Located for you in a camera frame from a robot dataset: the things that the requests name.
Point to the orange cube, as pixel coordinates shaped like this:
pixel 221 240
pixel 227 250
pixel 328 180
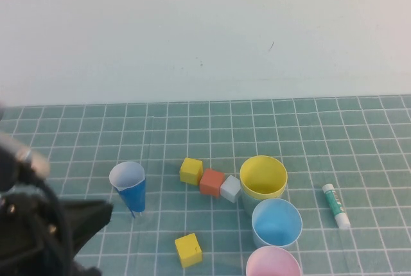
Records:
pixel 210 183

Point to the yellow cube with small notch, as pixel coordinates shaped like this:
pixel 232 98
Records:
pixel 187 250

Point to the green checked tablecloth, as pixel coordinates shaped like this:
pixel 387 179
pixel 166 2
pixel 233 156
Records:
pixel 353 147

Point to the plain yellow cube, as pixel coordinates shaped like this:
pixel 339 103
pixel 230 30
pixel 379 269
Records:
pixel 191 171

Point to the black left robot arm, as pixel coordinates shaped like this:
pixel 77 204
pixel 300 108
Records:
pixel 25 224

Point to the pale green plastic cup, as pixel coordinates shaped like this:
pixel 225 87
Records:
pixel 248 203

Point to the white cube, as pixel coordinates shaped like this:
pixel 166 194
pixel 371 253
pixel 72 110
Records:
pixel 229 189

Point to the pink plastic cup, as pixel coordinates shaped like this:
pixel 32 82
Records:
pixel 273 264

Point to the white green glue stick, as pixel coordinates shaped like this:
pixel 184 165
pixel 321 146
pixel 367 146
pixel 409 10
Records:
pixel 335 205

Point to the light blue plastic cup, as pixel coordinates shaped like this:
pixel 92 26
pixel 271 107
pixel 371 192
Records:
pixel 276 221

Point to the yellow plastic cup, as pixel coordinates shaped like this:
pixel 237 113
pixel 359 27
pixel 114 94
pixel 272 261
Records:
pixel 263 176

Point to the blue paper cone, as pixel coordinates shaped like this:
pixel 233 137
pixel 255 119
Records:
pixel 135 195

